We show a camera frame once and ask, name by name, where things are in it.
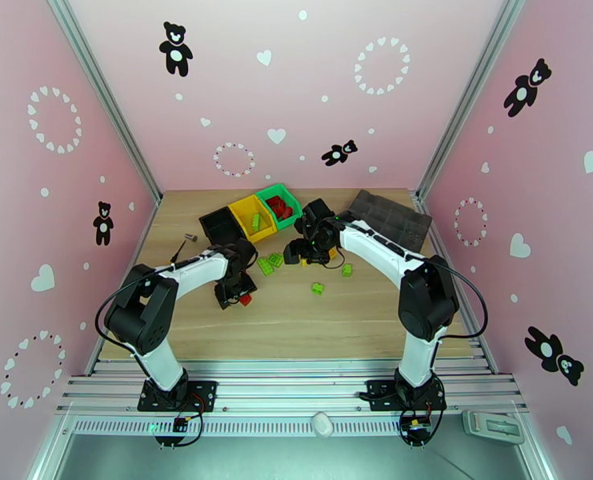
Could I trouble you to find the green plastic bin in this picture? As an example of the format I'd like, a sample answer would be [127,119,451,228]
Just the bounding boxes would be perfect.
[254,182,305,231]

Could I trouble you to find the black plastic bin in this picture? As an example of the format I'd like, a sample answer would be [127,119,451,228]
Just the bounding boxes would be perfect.
[198,206,250,247]

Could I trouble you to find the yellow plastic bin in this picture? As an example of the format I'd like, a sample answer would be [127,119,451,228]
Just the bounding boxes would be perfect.
[227,193,278,245]

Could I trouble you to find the dark grey compartment organizer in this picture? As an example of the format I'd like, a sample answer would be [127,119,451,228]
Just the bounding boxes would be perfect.
[343,188,433,254]

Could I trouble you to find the vented metal strip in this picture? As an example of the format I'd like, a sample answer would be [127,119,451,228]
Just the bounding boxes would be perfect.
[68,415,470,438]

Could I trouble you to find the white round puck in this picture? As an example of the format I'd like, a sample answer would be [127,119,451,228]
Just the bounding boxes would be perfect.
[311,412,335,440]

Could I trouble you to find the grey plastic device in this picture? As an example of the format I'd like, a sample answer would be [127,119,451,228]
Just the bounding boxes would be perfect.
[462,410,527,446]

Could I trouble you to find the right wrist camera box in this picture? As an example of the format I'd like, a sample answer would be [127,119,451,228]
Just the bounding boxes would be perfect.
[282,241,307,266]

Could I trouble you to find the aluminium table side rail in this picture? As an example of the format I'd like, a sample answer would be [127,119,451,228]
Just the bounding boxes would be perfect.
[83,193,163,377]
[415,192,497,372]

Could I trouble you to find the black base power cable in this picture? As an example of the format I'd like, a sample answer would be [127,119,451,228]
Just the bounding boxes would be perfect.
[155,393,206,450]
[398,388,450,450]

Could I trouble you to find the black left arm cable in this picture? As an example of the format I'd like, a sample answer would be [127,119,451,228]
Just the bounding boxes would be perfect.
[94,266,177,347]

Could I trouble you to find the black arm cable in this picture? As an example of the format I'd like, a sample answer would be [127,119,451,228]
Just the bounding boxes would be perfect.
[94,266,177,347]
[438,255,491,341]

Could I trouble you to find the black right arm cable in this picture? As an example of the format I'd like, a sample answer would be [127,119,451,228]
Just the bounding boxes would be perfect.
[438,255,491,341]

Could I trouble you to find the aluminium frame post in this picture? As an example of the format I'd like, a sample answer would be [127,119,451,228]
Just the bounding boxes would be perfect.
[415,0,530,200]
[43,0,163,205]

